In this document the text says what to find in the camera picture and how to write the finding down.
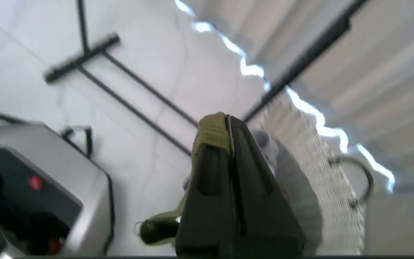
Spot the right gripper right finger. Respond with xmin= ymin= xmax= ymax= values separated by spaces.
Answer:
xmin=226 ymin=114 xmax=307 ymax=257

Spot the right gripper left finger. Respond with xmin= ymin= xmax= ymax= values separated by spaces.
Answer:
xmin=175 ymin=142 xmax=237 ymax=257

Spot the green printed garment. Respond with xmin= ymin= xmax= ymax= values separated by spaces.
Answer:
xmin=134 ymin=112 xmax=234 ymax=249

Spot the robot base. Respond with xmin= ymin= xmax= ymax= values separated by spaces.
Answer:
xmin=0 ymin=121 xmax=116 ymax=257

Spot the white laundry basket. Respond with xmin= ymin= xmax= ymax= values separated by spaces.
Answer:
xmin=253 ymin=97 xmax=375 ymax=257

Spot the black clothes rack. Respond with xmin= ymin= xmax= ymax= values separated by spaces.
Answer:
xmin=43 ymin=0 xmax=370 ymax=159

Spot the white curtain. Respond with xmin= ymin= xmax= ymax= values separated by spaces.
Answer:
xmin=178 ymin=0 xmax=414 ymax=190

